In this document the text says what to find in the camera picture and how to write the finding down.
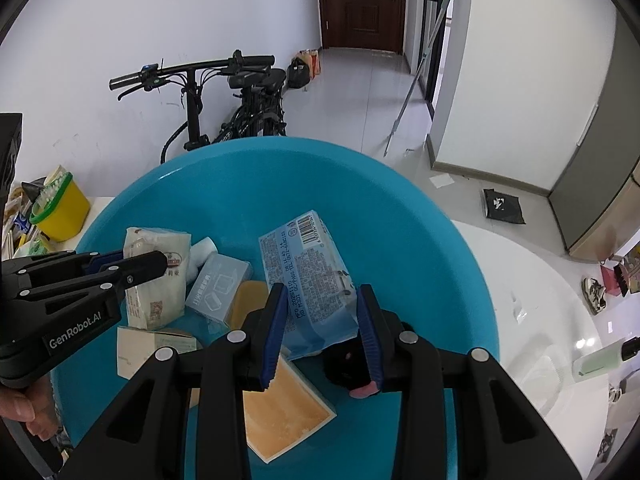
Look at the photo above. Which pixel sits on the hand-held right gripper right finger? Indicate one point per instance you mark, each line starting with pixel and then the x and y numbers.
pixel 367 340

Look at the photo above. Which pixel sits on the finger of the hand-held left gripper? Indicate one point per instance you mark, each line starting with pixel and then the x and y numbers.
pixel 102 261
pixel 145 266

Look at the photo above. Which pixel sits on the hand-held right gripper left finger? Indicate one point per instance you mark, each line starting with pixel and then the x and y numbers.
pixel 272 340

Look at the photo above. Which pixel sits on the blue tissue packet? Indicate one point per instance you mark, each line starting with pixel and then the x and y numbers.
pixel 310 270

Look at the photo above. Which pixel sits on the blue plastic basin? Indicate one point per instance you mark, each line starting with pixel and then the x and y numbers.
pixel 300 185

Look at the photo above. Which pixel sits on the yellow plastic container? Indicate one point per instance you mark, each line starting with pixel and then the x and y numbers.
pixel 65 210

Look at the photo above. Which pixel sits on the person's left hand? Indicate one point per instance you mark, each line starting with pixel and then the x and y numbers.
pixel 20 405

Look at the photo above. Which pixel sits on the beige printed packet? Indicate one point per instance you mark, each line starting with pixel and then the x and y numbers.
pixel 155 280

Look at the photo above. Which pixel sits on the black fuzzy toy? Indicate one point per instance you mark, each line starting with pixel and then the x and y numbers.
pixel 342 365

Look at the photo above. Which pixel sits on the white paper roll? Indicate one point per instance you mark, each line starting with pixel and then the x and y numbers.
pixel 201 255

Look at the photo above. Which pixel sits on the green tissue packet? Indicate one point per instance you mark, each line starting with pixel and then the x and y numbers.
pixel 31 249

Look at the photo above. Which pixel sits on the pale blue box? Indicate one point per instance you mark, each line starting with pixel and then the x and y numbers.
pixel 217 285

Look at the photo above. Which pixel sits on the large orange faced box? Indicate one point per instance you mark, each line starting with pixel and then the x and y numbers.
pixel 285 415

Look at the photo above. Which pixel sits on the cream cardboard box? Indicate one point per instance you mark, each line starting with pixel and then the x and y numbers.
pixel 145 347

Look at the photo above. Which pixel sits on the white paper sheet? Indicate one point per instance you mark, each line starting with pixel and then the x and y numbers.
pixel 441 181

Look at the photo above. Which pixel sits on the clear plastic tray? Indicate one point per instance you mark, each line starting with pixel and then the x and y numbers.
pixel 542 370

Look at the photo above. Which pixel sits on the black bicycle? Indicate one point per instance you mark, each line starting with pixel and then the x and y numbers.
pixel 260 115

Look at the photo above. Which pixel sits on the black plastic mailer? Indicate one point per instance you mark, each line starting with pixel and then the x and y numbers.
pixel 502 206

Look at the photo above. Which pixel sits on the beige sneaker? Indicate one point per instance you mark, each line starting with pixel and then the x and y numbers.
pixel 594 296

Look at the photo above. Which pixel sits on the green lotion bottle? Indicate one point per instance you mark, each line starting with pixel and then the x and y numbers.
pixel 597 360

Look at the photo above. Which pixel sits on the black bag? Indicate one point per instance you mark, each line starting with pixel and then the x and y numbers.
pixel 298 75

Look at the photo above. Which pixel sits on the red box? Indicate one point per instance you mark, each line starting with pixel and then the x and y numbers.
pixel 622 270

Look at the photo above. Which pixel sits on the orange paper bag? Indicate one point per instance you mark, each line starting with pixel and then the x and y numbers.
pixel 314 62

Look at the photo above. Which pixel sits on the metal mop pole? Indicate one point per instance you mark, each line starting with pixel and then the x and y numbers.
pixel 419 71

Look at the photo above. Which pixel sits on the grey gold refrigerator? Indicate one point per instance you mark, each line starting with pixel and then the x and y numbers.
pixel 600 160

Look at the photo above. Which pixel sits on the black framed glass door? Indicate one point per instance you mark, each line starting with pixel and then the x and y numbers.
pixel 432 20

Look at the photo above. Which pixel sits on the dark brown door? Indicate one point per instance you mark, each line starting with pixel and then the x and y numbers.
pixel 365 5

